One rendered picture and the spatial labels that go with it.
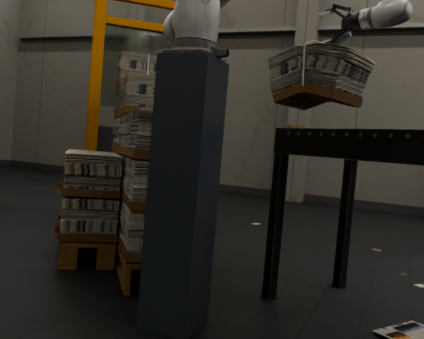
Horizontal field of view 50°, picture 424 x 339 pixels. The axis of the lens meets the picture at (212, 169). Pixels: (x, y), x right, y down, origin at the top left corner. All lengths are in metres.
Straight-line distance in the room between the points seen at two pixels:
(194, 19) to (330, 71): 0.71
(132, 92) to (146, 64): 0.66
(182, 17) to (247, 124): 5.68
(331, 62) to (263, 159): 5.17
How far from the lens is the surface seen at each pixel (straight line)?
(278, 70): 2.22
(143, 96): 2.59
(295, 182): 6.79
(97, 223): 2.42
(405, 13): 2.14
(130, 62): 3.21
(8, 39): 10.08
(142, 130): 2.00
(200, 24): 1.65
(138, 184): 2.01
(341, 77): 2.08
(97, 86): 3.70
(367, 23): 2.19
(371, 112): 6.93
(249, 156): 7.24
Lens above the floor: 0.67
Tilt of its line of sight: 3 degrees down
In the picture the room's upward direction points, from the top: 5 degrees clockwise
